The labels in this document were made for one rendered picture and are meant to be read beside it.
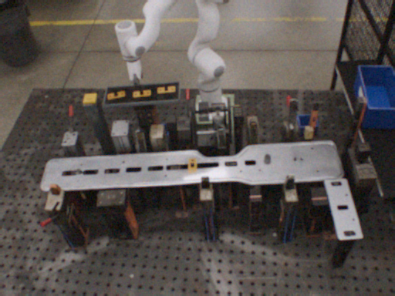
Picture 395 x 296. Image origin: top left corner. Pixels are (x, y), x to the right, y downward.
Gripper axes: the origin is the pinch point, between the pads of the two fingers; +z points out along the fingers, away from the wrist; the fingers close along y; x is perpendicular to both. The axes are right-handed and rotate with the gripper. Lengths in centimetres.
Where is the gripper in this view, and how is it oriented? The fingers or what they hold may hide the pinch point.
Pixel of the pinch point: (139, 82)
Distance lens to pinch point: 198.2
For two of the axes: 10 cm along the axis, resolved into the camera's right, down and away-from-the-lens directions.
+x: 9.9, -1.0, -0.2
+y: 0.7, 7.6, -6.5
